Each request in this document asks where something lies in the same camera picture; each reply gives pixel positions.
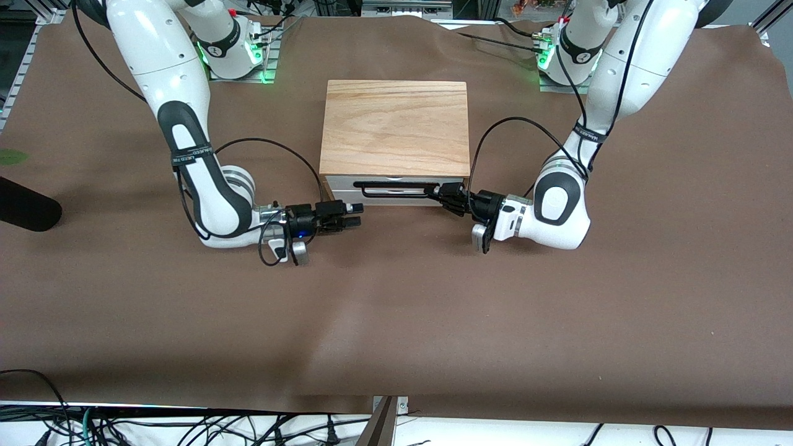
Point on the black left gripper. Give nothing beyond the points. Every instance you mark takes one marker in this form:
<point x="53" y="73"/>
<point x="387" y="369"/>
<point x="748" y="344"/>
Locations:
<point x="482" y="203"/>

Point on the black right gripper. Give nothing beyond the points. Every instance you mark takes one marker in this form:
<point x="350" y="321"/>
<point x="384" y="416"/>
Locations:
<point x="304" y="219"/>

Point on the white-fronted wooden drawer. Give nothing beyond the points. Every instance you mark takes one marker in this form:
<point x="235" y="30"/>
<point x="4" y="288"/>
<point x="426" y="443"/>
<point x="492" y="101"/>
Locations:
<point x="341" y="183"/>

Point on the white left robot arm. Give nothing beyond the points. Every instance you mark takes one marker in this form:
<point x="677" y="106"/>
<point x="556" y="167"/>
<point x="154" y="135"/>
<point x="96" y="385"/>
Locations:
<point x="632" y="68"/>

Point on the wooden drawer cabinet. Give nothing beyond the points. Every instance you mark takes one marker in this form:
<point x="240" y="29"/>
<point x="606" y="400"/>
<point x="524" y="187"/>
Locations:
<point x="394" y="127"/>

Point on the brown table cover sheet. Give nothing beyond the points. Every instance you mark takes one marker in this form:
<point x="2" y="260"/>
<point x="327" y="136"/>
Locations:
<point x="396" y="310"/>

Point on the grey background equipment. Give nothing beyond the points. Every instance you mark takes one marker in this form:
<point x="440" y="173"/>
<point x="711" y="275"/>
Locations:
<point x="406" y="8"/>

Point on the orange patterned background object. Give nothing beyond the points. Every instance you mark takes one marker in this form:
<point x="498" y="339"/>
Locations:
<point x="533" y="6"/>

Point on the black cylindrical object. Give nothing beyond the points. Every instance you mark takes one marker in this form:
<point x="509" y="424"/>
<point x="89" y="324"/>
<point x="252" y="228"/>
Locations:
<point x="28" y="207"/>

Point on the green leaf-shaped object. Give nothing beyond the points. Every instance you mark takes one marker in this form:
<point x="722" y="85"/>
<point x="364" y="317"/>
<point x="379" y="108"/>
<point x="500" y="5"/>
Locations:
<point x="12" y="157"/>

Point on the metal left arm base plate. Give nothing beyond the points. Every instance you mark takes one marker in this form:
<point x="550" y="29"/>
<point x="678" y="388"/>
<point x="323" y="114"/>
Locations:
<point x="548" y="85"/>

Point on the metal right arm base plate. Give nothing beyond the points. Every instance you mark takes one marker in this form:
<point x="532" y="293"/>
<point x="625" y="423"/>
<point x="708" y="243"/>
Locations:
<point x="271" y="62"/>

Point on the silver metal bracket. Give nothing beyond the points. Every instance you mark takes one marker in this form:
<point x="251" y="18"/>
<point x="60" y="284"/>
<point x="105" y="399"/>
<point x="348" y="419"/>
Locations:
<point x="403" y="406"/>

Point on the dark metal post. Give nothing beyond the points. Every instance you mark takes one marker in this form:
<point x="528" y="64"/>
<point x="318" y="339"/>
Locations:
<point x="379" y="430"/>

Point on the aluminium frame rail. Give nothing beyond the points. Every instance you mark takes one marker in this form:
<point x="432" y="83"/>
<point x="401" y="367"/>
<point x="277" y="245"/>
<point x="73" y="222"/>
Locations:
<point x="771" y="18"/>
<point x="21" y="68"/>

